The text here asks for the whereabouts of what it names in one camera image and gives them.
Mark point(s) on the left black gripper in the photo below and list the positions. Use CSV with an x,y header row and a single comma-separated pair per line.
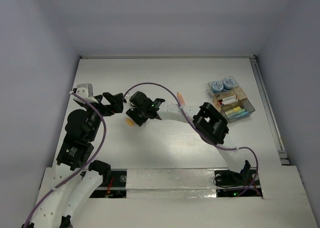
x,y
116,106

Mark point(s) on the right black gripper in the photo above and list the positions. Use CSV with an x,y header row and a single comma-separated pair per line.
x,y
138,119

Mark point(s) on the blue patterned tape roll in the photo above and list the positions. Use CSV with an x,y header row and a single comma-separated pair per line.
x,y
217,87

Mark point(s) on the red whiteboard marker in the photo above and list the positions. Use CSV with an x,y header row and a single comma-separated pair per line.
x,y
228,100

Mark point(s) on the black whiteboard marker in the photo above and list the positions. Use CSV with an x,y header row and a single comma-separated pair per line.
x,y
228,98

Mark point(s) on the green highlighter pen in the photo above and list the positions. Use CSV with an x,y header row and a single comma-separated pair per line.
x,y
238,112

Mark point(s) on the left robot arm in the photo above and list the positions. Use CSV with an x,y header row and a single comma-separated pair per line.
x,y
76,173

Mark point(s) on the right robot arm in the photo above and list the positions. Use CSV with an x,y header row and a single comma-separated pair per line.
x,y
205,119

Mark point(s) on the small orange cap left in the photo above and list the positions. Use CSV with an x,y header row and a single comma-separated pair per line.
x,y
130,122

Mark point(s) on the orange highlighter pen centre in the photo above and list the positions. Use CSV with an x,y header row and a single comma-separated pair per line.
x,y
180,99

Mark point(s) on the clear compartment organizer box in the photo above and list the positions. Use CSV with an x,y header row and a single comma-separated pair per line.
x,y
241,100

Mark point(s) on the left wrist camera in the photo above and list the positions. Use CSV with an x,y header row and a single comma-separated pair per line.
x,y
85,91

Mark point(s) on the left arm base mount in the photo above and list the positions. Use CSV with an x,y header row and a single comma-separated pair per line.
x,y
114,188

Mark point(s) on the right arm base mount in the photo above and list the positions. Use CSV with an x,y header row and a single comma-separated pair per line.
x,y
231,184

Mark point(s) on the aluminium rail right edge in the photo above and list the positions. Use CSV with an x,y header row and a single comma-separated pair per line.
x,y
269,113

